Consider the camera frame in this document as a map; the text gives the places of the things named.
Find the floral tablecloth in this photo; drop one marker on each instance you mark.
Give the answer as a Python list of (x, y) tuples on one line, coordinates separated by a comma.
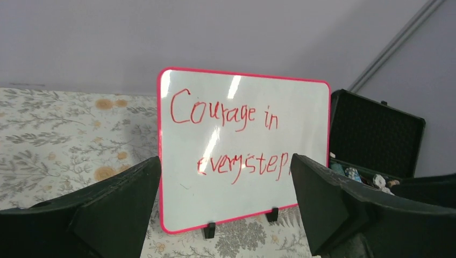
[(56, 142)]

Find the black whiteboard stand foot left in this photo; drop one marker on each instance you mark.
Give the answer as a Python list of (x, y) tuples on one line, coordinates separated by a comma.
[(209, 230)]

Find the black poker chip case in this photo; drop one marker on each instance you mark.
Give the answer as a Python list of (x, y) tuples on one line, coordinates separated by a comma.
[(373, 143)]

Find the black whiteboard stand foot right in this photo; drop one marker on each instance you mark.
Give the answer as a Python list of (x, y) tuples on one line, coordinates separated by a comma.
[(272, 215)]

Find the black whiteboard stand foot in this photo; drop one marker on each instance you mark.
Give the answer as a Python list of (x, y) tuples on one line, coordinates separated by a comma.
[(272, 215), (209, 230)]

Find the pink framed whiteboard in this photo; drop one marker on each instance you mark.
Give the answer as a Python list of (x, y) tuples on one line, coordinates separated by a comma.
[(225, 141)]

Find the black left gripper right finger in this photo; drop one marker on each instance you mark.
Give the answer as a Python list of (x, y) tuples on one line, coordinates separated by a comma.
[(344, 218)]

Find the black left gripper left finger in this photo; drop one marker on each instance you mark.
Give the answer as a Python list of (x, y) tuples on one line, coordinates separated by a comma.
[(106, 219)]

